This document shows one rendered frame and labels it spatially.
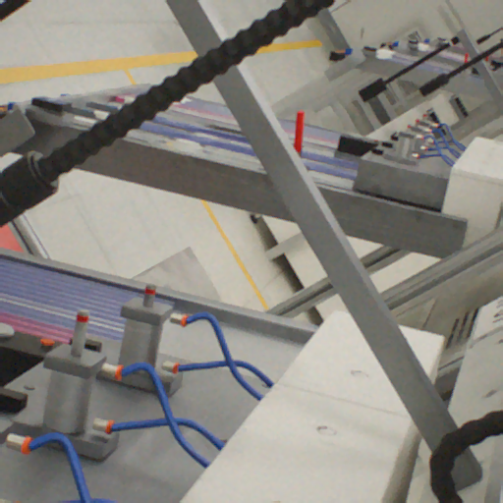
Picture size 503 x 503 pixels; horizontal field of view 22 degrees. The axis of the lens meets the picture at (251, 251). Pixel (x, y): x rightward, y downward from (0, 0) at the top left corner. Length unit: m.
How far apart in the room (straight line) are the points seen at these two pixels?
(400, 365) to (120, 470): 0.15
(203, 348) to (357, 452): 0.39
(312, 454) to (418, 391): 0.06
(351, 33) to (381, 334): 8.67
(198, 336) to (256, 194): 0.84
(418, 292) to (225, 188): 0.32
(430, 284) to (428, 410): 1.18
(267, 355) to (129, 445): 0.40
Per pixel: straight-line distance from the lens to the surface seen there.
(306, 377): 0.74
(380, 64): 5.11
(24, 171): 0.46
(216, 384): 0.76
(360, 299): 0.63
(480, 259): 1.81
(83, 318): 0.62
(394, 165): 1.88
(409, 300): 1.82
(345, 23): 9.30
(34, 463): 0.61
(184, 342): 1.03
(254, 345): 1.05
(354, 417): 0.69
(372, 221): 1.85
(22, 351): 0.81
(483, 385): 0.83
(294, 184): 0.63
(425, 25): 9.22
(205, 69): 0.44
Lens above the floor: 1.50
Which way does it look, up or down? 17 degrees down
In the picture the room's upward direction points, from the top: 60 degrees clockwise
